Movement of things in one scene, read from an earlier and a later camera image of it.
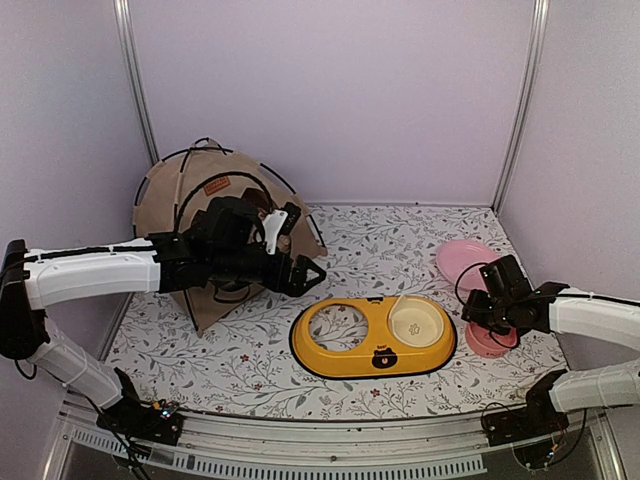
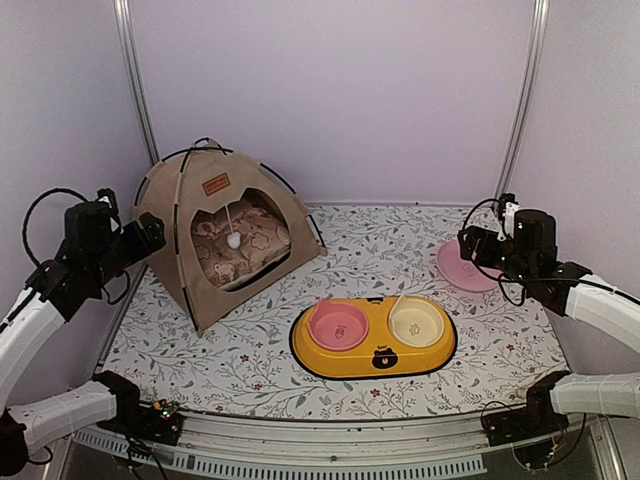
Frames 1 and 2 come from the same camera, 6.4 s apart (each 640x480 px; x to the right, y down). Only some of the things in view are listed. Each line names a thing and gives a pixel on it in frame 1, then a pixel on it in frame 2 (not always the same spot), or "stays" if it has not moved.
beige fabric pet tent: [186, 182] stays
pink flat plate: [453, 257] stays
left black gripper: [295, 287] -> [156, 235]
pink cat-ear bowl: [483, 343] -> [338, 326]
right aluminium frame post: [541, 11] stays
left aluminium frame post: [137, 78] stays
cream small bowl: [415, 323] stays
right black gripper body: [498, 317] -> [516, 265]
